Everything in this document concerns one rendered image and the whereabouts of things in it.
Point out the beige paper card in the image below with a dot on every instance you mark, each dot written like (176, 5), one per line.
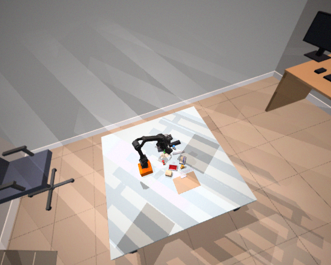
(164, 155)

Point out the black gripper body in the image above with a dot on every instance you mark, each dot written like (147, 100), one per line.
(168, 150)

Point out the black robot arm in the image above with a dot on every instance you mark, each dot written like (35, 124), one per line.
(160, 138)

